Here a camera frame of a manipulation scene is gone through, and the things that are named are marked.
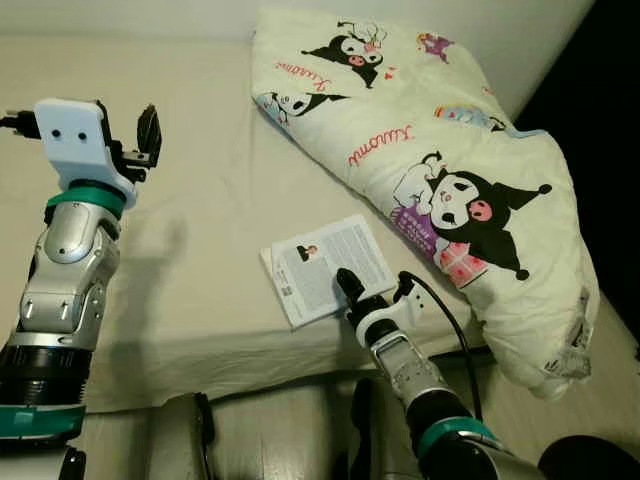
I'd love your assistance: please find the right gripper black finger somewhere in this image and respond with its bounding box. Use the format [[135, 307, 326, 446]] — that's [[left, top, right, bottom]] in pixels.
[[335, 268, 369, 309]]

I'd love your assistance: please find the white blue lettered book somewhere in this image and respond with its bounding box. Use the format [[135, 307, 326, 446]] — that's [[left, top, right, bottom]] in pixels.
[[260, 213, 398, 332]]

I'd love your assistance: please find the cream cartoon print quilt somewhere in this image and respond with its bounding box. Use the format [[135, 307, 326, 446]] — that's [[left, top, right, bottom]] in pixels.
[[250, 5, 603, 403]]

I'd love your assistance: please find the grey right robot leg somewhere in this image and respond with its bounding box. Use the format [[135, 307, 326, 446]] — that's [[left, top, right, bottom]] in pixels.
[[345, 375, 421, 480]]

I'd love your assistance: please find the grey robot leg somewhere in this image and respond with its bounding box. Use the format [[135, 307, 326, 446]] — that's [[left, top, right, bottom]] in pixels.
[[148, 392, 217, 480], [345, 375, 421, 480]]

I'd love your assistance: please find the grey left robot leg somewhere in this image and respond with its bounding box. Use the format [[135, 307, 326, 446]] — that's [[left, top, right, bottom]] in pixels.
[[148, 392, 217, 480]]

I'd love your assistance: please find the black round object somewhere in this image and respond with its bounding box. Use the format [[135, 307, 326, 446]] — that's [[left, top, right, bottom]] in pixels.
[[538, 435, 640, 480]]

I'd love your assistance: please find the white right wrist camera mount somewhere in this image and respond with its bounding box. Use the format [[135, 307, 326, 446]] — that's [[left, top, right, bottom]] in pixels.
[[355, 285, 426, 348]]

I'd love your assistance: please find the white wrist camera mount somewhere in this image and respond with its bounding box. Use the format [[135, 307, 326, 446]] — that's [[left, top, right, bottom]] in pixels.
[[355, 285, 426, 348], [35, 98, 141, 209]]

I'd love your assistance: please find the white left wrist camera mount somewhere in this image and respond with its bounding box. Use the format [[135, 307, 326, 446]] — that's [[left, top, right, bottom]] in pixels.
[[35, 98, 141, 209]]

